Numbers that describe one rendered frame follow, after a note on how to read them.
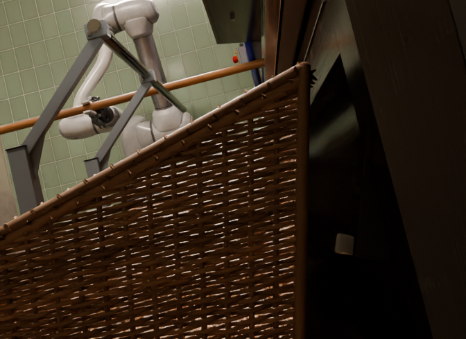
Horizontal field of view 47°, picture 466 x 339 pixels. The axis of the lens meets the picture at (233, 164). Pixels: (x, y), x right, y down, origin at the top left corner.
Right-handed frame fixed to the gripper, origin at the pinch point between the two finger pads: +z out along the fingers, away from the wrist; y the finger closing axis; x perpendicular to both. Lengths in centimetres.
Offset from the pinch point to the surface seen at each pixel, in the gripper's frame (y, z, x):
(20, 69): -61, -121, 72
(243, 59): -24, -86, -62
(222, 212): 46, 148, -54
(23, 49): -72, -121, 67
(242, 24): -18, -5, -64
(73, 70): 11, 88, -25
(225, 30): -19, -12, -57
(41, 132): 22, 88, -15
